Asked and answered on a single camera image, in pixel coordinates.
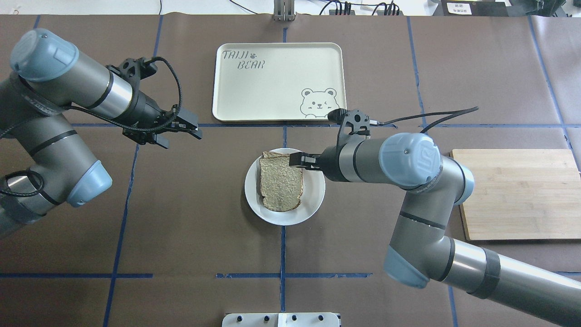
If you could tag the cream bear tray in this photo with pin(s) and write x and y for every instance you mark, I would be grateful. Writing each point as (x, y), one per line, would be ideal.
(278, 81)

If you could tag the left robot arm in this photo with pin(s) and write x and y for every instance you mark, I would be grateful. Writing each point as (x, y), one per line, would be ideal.
(50, 76)

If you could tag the wooden cutting board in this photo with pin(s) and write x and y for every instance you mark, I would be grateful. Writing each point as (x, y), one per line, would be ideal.
(521, 194)

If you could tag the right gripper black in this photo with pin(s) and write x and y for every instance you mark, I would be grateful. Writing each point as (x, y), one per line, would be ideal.
(330, 167)

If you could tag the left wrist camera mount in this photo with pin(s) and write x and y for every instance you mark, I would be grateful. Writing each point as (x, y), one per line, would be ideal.
(135, 69)

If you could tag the aluminium frame post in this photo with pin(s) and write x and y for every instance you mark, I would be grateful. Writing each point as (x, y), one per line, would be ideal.
(284, 10)

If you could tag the bread slice under egg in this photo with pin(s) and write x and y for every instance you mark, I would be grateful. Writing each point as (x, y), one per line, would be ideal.
(271, 154)

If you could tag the bread slice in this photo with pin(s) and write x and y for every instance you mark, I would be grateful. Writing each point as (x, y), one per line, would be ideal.
(281, 186)
(271, 154)

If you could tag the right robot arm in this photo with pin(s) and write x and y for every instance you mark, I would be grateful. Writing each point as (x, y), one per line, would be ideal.
(419, 250)

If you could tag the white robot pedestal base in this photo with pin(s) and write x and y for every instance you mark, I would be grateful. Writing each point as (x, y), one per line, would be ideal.
(282, 319)

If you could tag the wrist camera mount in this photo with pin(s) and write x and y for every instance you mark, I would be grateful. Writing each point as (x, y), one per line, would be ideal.
(135, 69)
(352, 122)

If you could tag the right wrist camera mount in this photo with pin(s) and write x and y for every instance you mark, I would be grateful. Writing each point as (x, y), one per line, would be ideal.
(352, 122)

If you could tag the white round plate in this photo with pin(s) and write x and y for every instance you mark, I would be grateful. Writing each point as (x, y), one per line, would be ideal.
(313, 193)

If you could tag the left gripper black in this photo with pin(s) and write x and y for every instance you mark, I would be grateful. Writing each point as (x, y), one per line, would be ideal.
(146, 108)

